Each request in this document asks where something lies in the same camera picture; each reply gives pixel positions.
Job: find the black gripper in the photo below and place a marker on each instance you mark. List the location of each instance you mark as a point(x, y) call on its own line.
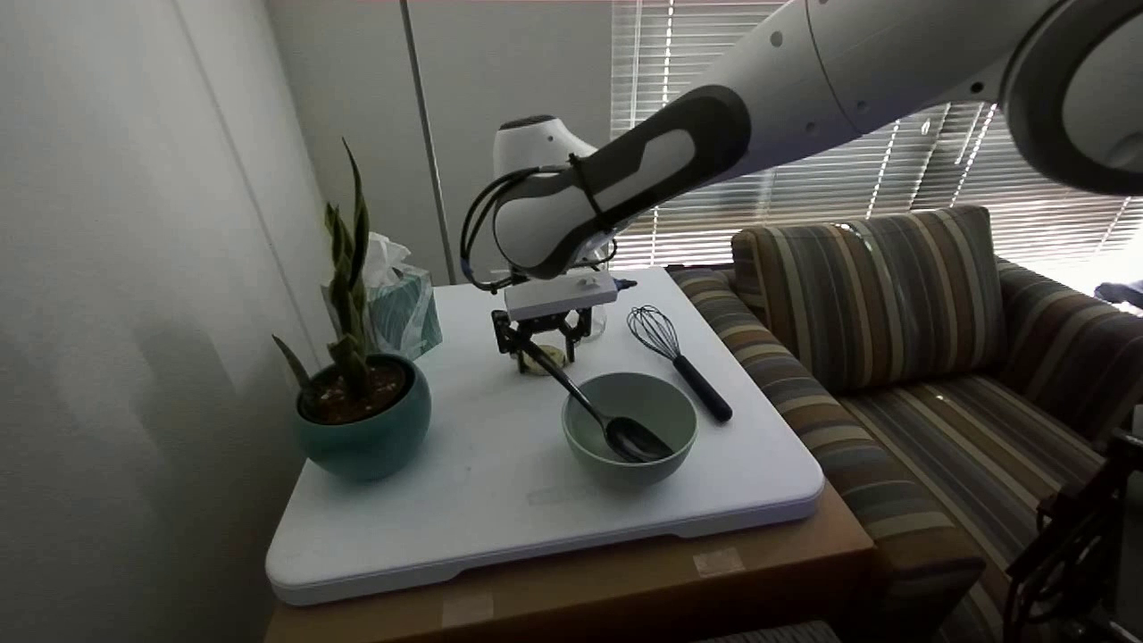
point(545, 326)

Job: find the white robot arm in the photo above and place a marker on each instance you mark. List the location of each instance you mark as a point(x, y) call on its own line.
point(762, 107)

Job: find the black serving spoon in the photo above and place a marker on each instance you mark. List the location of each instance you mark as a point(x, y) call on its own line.
point(583, 399)

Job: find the pale green bowl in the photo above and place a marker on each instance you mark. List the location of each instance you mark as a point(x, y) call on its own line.
point(628, 458)

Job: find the teal tissue box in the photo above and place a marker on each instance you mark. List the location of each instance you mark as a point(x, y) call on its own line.
point(403, 316)

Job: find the white plastic board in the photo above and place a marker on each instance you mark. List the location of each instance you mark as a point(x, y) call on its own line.
point(500, 500)

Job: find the green snake plant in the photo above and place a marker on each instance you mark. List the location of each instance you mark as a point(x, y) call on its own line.
point(347, 287)

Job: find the teal plant pot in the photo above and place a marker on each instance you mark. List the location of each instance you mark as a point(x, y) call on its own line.
point(362, 447)

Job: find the striped back cushion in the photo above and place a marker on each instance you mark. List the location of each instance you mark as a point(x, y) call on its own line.
point(868, 296)

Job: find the striped sofa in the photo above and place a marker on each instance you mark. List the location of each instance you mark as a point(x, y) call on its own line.
point(940, 464)

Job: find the white window blinds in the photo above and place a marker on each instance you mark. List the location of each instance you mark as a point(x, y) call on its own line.
point(930, 174)

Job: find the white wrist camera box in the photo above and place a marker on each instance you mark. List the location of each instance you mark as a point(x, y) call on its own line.
point(559, 295)

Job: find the black equipment frame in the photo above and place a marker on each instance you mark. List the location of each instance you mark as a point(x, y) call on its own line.
point(1073, 538)

